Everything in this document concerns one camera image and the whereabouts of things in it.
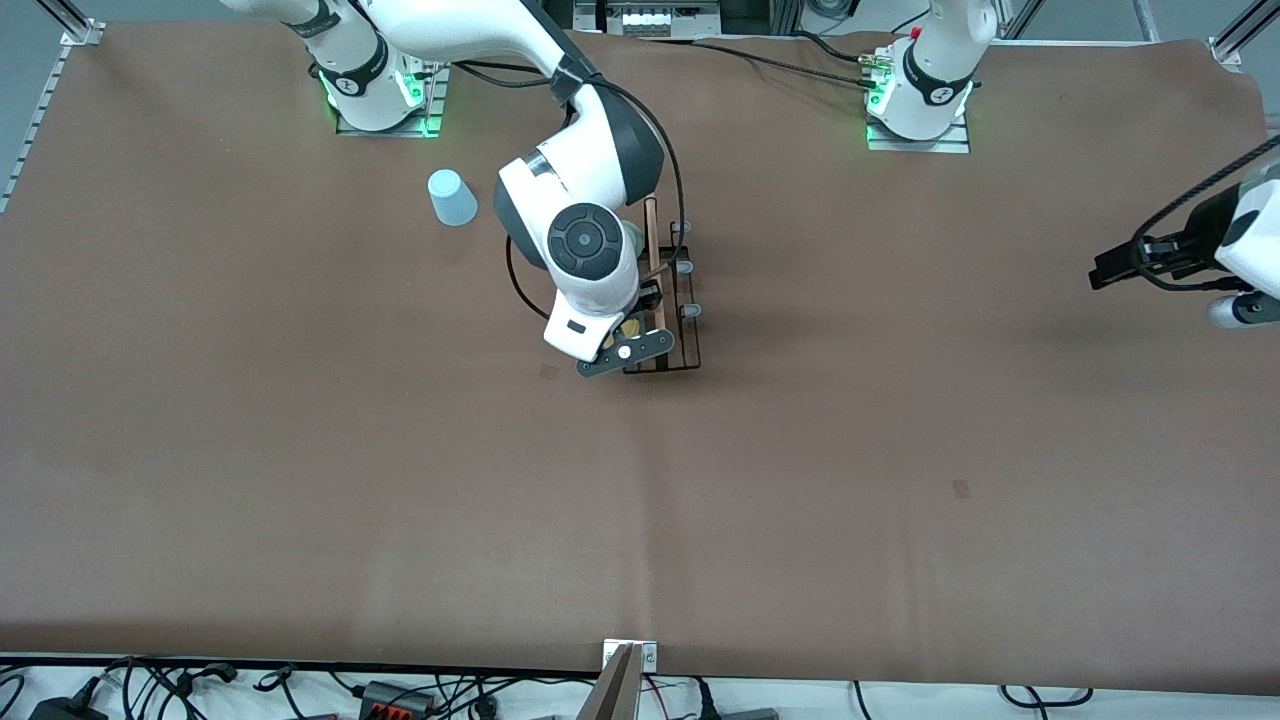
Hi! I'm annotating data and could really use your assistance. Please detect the black orange connector block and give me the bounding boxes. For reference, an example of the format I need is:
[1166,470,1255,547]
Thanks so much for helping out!
[358,680,438,720]

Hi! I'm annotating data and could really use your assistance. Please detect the thick black table cable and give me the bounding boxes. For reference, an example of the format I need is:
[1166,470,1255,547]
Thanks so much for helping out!
[790,30,866,65]

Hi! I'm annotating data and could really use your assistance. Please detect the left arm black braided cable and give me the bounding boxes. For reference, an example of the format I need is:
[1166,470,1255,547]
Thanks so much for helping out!
[1135,135,1280,291]

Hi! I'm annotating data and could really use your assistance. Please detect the grey metal beam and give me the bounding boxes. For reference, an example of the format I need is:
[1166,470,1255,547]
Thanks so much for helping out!
[577,645,643,720]

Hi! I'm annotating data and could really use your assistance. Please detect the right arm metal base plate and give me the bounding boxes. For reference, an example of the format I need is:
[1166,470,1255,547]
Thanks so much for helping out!
[335,55,446,138]

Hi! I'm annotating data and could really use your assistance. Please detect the black wire cup holder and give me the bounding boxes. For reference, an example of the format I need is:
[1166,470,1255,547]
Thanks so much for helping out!
[625,195,703,376]

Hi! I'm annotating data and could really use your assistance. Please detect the long black table cable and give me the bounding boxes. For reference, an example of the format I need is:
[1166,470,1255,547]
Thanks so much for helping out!
[640,35,886,96]

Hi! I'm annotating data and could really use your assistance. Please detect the light blue plastic cup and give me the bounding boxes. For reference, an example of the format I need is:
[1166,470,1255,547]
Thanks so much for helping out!
[427,168,479,228]

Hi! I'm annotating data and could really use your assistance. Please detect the aluminium corner profile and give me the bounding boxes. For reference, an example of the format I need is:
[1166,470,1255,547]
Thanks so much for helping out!
[1208,0,1280,66]

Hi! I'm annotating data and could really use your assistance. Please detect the small metal bracket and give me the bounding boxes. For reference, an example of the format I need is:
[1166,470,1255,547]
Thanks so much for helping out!
[603,640,659,673]

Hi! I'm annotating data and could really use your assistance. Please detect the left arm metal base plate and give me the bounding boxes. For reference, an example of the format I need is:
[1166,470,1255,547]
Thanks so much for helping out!
[866,45,973,154]

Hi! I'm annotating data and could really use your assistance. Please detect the black power adapter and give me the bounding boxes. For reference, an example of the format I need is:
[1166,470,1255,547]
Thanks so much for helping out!
[28,693,109,720]

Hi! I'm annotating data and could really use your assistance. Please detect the white power strip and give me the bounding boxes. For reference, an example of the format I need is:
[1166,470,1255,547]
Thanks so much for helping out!
[598,0,723,39]

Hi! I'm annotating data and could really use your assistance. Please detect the brown paper table cover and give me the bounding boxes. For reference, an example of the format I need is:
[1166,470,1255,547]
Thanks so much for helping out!
[0,22,1271,696]

